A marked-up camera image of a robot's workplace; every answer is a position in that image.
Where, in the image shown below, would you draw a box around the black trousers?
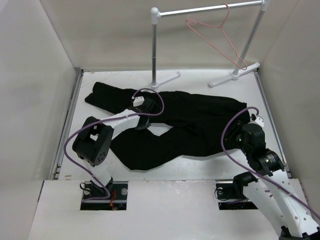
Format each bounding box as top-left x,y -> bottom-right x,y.
84,81 -> 252,172

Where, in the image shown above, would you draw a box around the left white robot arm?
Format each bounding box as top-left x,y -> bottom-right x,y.
64,96 -> 165,200

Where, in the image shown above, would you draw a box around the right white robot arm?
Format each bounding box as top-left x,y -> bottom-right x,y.
220,123 -> 320,240

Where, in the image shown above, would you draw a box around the white clothes rack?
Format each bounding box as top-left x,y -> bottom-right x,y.
150,0 -> 270,88

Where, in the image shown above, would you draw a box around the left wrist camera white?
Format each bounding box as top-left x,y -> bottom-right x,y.
131,96 -> 145,107

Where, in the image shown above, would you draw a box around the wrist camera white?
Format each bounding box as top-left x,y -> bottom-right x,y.
131,96 -> 145,107
250,114 -> 265,128

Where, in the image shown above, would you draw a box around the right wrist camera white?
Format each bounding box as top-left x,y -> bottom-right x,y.
250,114 -> 265,128

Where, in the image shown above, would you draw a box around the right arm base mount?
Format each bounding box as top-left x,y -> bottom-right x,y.
214,181 -> 258,211

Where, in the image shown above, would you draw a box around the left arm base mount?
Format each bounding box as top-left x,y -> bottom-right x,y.
79,181 -> 129,211

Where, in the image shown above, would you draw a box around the pink wire hanger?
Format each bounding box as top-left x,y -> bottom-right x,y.
185,3 -> 248,70

